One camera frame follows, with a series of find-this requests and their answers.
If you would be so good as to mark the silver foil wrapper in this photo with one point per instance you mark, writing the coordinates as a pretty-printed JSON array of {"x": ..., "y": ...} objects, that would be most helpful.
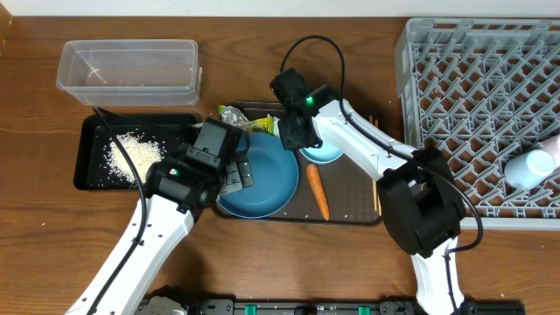
[{"x": 233, "y": 116}]

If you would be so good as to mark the clear plastic container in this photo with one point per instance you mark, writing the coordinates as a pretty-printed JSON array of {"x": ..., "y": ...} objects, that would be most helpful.
[{"x": 131, "y": 72}]

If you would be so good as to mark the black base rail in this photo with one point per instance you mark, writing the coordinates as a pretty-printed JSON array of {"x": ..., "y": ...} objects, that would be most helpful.
[{"x": 165, "y": 306}]

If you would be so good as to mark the orange carrot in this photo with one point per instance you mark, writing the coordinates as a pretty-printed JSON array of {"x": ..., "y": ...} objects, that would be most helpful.
[{"x": 315, "y": 181}]

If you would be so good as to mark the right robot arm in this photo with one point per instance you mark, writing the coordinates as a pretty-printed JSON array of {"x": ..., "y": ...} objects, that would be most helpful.
[{"x": 421, "y": 209}]

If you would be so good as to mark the black waste tray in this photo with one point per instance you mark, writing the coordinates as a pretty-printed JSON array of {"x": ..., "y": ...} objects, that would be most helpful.
[{"x": 171, "y": 130}]

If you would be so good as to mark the brown serving tray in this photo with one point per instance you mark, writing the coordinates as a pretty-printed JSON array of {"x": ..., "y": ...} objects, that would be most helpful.
[{"x": 349, "y": 193}]

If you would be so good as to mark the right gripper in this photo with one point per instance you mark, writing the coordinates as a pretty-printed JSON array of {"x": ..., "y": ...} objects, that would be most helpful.
[{"x": 290, "y": 141}]

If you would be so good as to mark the white rice pile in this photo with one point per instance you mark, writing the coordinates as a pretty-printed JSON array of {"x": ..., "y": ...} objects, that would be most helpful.
[{"x": 142, "y": 153}]

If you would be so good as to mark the pale pink cup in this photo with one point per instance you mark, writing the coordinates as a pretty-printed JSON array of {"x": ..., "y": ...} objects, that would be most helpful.
[{"x": 552, "y": 146}]

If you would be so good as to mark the light blue bowl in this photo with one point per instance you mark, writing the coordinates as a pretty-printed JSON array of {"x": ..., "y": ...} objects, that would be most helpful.
[{"x": 326, "y": 154}]

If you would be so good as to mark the dark blue plate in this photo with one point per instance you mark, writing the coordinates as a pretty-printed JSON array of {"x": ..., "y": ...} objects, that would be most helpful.
[{"x": 276, "y": 175}]

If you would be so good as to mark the yellow green pandan packet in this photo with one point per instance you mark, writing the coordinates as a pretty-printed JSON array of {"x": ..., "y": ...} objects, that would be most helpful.
[{"x": 262, "y": 125}]

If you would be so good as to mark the light blue cup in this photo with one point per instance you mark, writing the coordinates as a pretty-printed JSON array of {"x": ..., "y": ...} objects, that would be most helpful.
[{"x": 529, "y": 169}]

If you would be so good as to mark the grey dishwasher rack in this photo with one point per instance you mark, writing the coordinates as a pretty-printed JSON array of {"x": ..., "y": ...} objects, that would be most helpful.
[{"x": 484, "y": 91}]

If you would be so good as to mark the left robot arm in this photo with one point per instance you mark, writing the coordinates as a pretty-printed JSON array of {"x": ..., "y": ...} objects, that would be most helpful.
[{"x": 175, "y": 191}]

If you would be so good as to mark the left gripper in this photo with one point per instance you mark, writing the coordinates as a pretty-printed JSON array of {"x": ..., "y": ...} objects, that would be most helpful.
[{"x": 241, "y": 178}]

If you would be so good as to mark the white crumpled tissue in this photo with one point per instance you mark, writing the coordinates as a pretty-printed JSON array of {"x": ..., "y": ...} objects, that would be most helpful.
[{"x": 276, "y": 131}]

